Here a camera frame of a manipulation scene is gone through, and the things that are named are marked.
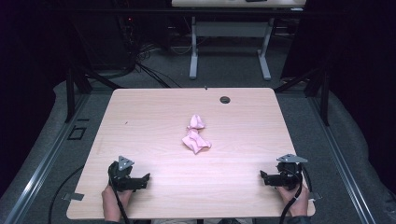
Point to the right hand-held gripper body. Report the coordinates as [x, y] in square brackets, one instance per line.
[288, 177]

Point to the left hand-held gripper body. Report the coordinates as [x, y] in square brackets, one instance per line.
[122, 178]

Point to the person's right hand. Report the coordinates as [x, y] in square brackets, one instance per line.
[299, 200]

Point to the white desk with metal legs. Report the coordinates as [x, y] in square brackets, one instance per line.
[230, 29]

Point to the grey metal table bracket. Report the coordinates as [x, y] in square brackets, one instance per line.
[73, 196]
[315, 195]

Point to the aluminium floor rail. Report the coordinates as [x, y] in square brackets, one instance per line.
[342, 161]
[43, 161]

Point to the black metal frame stand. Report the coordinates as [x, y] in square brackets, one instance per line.
[71, 93]
[323, 93]

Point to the black horizontal frame bar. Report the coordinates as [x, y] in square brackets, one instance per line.
[155, 11]

